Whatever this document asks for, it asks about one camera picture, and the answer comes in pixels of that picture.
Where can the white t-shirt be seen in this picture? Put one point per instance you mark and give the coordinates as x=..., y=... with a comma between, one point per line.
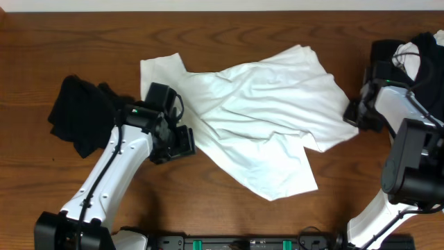
x=257, y=120

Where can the black garment pile right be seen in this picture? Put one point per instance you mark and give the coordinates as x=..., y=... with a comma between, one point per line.
x=428, y=93

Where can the folded black garment left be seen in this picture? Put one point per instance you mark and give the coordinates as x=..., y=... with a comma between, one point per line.
x=83, y=114

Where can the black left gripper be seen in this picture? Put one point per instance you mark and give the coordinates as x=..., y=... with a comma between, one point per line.
x=181, y=143

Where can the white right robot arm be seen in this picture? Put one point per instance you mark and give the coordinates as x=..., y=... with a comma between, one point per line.
x=412, y=175

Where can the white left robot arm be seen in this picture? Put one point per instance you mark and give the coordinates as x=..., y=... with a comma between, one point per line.
x=85, y=222

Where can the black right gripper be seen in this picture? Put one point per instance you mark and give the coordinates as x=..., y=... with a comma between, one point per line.
x=349, y=117

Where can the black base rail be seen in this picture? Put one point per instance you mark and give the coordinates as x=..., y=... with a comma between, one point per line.
x=310, y=241

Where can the white garment in pile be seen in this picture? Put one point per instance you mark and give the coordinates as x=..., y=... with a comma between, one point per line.
x=421, y=57

